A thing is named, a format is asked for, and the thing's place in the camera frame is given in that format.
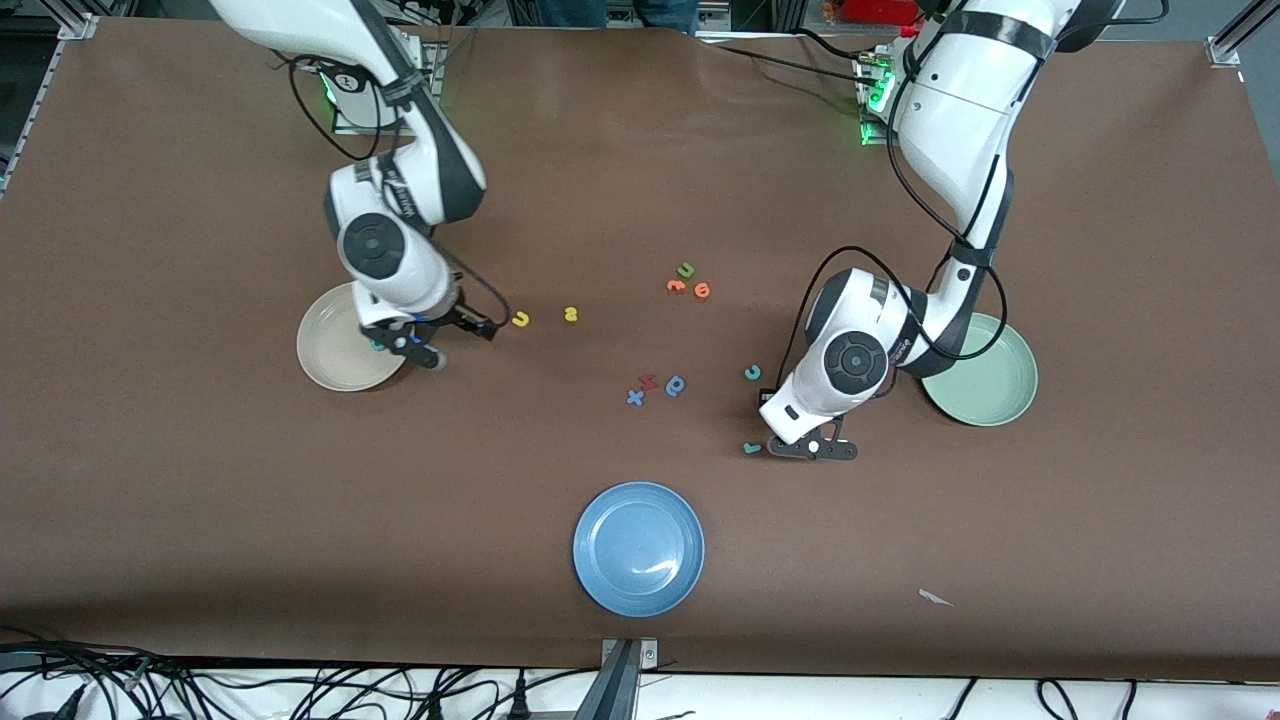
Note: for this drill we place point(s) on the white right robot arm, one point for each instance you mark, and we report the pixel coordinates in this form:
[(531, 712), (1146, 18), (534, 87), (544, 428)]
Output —
[(400, 270)]

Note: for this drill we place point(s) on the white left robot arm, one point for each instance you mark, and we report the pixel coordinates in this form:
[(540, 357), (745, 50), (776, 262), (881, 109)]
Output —
[(950, 120)]

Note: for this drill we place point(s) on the blue foam letter a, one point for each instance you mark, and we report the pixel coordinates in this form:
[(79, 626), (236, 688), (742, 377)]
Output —
[(676, 393)]

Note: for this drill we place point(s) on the beige plate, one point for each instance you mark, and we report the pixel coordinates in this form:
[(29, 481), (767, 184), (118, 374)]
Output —
[(330, 350)]

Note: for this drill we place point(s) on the blue plate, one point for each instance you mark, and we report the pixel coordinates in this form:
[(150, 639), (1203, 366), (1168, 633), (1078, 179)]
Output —
[(638, 549)]

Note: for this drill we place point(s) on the green plate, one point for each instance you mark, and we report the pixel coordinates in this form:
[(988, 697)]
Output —
[(1000, 390)]

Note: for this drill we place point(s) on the white paper scrap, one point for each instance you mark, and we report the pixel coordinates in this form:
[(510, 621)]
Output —
[(935, 597)]

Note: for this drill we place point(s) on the brown table cover sheet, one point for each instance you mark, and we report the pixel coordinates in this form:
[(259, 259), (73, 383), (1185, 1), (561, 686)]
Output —
[(200, 480)]

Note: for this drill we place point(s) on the black equipment rack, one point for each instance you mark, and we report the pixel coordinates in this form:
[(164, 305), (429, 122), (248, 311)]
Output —
[(520, 10)]

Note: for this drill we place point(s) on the black power plug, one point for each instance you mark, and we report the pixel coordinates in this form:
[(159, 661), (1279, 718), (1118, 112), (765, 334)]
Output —
[(435, 706), (518, 700)]

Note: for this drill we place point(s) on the red box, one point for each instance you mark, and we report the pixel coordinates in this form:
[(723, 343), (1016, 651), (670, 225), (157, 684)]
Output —
[(880, 10)]

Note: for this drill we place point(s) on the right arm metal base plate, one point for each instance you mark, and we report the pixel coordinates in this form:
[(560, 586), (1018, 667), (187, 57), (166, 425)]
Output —
[(437, 62)]

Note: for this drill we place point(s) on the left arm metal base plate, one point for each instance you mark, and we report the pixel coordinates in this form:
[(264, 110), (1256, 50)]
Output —
[(868, 136)]

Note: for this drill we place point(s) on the aluminium table edge bracket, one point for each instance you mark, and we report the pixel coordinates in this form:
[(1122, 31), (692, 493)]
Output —
[(622, 690)]

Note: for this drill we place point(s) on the aluminium table side rail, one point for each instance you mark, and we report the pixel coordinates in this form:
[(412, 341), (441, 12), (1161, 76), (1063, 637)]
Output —
[(30, 120)]

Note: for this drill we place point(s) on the aluminium frame post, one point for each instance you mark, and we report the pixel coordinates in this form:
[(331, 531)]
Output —
[(1225, 45)]

